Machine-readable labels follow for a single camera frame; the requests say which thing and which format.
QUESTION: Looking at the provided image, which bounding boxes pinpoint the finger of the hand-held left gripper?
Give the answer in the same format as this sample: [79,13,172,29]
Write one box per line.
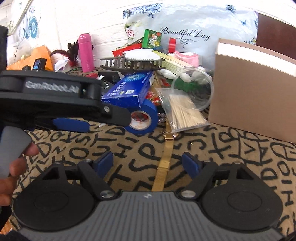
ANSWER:
[101,101,132,127]
[51,117,91,133]

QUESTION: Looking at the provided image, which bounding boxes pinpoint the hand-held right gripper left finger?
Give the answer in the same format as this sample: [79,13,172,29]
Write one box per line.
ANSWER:
[40,151,117,201]

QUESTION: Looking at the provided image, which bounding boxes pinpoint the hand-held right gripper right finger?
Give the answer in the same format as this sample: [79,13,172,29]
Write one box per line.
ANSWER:
[177,151,254,200]

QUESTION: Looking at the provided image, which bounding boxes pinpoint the gold watch strap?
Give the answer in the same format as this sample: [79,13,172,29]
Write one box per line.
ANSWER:
[151,129,184,192]

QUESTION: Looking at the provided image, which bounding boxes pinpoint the blue tape roll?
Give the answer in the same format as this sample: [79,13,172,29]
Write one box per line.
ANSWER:
[124,99,159,136]

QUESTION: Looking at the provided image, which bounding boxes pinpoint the brown cardboard box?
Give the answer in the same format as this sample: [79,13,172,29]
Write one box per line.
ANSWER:
[208,38,296,143]

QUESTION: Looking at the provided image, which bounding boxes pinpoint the letter-patterned desktop cloth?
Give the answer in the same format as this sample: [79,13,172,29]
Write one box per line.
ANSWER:
[9,66,296,241]

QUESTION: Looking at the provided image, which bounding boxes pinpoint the person's left hand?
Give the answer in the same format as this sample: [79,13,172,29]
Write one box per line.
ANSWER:
[0,142,40,207]

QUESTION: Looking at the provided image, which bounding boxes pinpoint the blue medicine box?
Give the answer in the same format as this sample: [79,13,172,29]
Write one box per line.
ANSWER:
[101,71,154,108]

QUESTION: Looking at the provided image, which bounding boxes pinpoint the black device with screen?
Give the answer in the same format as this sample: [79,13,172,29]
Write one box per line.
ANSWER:
[21,58,48,73]

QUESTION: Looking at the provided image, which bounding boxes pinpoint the black box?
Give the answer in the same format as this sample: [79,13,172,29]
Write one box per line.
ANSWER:
[98,70,121,88]

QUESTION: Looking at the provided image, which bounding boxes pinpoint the orange paper bag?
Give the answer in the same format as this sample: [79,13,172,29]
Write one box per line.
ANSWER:
[6,45,54,71]

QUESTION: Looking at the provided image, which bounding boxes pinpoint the red floral packet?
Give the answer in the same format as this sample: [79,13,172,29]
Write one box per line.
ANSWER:
[145,90,167,106]

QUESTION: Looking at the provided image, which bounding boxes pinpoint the toothpick bag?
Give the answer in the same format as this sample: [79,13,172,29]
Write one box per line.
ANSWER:
[156,87,209,133]

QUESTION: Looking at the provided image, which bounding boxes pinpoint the brown hair claw clip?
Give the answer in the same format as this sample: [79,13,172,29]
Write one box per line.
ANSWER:
[100,55,167,71]

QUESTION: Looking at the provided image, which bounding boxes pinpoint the pink thermos bottle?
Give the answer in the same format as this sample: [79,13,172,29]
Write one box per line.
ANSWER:
[78,33,95,73]

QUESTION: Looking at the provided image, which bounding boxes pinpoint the white shoe insole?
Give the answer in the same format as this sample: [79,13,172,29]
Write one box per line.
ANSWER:
[123,48,163,62]

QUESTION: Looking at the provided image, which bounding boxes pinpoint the clear plastic cup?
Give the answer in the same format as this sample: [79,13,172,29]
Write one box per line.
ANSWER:
[171,69,214,111]

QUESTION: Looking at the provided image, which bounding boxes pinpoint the green packet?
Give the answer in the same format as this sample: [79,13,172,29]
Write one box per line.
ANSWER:
[182,81,209,91]

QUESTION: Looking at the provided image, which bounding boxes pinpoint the long cream box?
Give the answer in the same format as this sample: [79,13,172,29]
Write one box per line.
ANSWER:
[154,52,196,73]

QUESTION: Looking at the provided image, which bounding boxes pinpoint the white glove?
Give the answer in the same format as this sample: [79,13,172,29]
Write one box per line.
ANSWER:
[158,67,212,82]

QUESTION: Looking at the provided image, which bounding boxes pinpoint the green box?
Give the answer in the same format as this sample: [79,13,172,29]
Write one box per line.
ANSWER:
[142,29,164,50]

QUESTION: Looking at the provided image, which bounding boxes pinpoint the pink tape roll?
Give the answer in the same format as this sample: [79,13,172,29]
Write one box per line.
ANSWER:
[173,51,200,68]

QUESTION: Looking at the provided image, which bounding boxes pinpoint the floral plastic bag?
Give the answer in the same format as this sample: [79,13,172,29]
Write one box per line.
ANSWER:
[122,3,259,68]

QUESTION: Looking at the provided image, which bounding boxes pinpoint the blue printed wall sheet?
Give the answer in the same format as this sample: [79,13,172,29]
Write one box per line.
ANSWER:
[6,0,42,40]

